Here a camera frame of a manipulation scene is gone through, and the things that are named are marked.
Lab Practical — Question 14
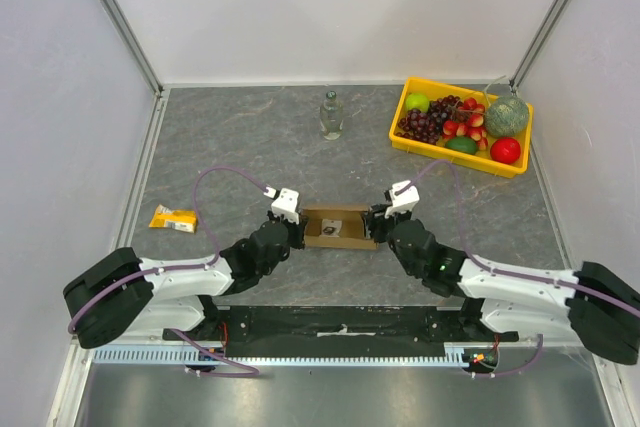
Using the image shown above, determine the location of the small white packet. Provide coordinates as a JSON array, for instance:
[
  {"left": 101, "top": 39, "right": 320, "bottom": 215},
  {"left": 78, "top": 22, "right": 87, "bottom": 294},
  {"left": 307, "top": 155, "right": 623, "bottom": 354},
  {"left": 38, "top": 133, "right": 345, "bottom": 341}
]
[{"left": 320, "top": 219, "right": 343, "bottom": 238}]

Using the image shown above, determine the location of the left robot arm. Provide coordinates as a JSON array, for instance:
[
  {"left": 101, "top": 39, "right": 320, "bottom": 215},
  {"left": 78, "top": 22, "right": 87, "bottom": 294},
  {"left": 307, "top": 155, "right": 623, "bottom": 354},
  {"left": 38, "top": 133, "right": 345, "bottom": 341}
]
[{"left": 63, "top": 212, "right": 308, "bottom": 349}]

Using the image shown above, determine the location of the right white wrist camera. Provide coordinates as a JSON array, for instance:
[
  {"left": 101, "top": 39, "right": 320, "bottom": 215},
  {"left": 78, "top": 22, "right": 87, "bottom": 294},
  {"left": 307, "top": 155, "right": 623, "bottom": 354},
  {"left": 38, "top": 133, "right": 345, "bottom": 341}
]
[{"left": 384, "top": 180, "right": 420, "bottom": 218}]

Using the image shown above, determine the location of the red apple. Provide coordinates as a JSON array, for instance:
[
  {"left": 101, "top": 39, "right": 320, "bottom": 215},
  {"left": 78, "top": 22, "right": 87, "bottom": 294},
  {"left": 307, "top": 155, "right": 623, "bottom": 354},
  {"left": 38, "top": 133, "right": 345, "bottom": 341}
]
[{"left": 490, "top": 137, "right": 522, "bottom": 165}]

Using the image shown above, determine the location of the red cherry cluster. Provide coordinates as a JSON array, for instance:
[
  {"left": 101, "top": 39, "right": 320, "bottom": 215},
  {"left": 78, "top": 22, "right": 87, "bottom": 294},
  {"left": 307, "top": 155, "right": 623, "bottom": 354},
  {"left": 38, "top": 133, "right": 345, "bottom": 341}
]
[{"left": 442, "top": 95, "right": 488, "bottom": 155}]

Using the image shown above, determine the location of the aluminium frame rail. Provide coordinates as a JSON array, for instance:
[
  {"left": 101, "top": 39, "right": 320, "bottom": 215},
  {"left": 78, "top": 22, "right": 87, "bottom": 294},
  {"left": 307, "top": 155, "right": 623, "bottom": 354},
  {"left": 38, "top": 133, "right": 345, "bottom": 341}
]
[{"left": 69, "top": 304, "right": 615, "bottom": 346}]

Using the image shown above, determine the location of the yellow snack packet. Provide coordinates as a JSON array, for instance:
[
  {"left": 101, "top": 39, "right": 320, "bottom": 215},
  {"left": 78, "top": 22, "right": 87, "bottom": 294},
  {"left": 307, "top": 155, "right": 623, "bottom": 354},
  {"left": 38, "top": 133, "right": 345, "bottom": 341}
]
[{"left": 149, "top": 204, "right": 198, "bottom": 234}]

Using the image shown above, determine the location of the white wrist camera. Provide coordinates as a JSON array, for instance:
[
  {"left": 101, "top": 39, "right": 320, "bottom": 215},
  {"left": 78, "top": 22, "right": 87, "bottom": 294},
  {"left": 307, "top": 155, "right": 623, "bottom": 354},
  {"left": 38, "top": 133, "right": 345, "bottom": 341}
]
[
  {"left": 384, "top": 180, "right": 420, "bottom": 218},
  {"left": 264, "top": 186, "right": 300, "bottom": 225}
]

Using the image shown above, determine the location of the brown cardboard box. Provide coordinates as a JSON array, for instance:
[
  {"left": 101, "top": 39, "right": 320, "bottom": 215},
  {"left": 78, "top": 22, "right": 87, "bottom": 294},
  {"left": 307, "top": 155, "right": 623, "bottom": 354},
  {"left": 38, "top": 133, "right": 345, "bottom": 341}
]
[{"left": 302, "top": 204, "right": 377, "bottom": 250}]

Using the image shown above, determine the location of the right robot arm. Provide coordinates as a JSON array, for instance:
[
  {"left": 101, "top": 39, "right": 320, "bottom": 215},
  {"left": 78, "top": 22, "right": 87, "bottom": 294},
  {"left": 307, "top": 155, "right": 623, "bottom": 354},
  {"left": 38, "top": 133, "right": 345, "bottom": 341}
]
[{"left": 362, "top": 204, "right": 639, "bottom": 365}]

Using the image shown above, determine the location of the yellow plastic bin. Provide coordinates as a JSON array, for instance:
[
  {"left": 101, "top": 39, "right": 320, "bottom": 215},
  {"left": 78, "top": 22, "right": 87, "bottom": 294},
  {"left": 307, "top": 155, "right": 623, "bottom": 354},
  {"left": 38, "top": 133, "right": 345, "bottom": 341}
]
[{"left": 389, "top": 77, "right": 534, "bottom": 178}]

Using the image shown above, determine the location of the dark purple grape bunch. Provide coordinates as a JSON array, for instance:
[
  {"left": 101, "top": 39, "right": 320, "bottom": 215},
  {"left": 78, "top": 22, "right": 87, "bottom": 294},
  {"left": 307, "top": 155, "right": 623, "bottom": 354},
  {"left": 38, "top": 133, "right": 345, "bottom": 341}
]
[{"left": 396, "top": 96, "right": 448, "bottom": 145}]

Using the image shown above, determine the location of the white cable duct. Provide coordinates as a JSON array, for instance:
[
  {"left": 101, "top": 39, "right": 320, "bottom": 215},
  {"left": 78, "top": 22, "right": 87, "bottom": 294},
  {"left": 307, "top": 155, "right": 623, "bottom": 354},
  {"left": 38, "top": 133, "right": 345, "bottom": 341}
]
[{"left": 93, "top": 344, "right": 469, "bottom": 368}]

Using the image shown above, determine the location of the green apple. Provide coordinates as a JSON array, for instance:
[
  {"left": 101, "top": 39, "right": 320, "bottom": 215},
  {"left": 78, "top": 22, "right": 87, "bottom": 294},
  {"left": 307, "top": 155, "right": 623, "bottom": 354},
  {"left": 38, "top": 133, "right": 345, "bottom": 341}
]
[{"left": 405, "top": 93, "right": 430, "bottom": 112}]

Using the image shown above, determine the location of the clear glass bottle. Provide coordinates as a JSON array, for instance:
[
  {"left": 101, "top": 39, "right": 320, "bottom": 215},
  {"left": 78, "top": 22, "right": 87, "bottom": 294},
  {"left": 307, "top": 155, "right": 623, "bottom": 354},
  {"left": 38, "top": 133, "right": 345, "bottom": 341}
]
[{"left": 320, "top": 90, "right": 344, "bottom": 140}]

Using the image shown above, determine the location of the green avocado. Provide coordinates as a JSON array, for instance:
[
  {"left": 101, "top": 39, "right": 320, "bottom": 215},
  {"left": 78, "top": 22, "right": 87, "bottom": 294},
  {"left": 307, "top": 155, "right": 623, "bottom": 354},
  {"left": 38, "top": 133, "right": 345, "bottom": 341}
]
[{"left": 444, "top": 136, "right": 478, "bottom": 155}]

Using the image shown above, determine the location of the green netted melon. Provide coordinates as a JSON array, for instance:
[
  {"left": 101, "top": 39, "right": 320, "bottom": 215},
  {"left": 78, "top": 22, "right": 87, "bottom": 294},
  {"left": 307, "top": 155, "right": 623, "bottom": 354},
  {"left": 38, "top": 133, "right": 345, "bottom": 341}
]
[{"left": 484, "top": 95, "right": 530, "bottom": 138}]

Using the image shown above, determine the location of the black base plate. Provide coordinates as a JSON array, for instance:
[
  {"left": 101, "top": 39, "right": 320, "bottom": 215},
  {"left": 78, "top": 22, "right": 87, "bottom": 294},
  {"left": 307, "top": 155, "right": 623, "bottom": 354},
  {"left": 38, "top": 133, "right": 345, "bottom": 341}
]
[{"left": 186, "top": 306, "right": 519, "bottom": 358}]

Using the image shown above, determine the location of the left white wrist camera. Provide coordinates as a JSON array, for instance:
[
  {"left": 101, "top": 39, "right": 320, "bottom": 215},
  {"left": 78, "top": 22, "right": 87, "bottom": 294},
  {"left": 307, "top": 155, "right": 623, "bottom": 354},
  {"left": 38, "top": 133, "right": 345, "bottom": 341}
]
[{"left": 264, "top": 186, "right": 300, "bottom": 225}]

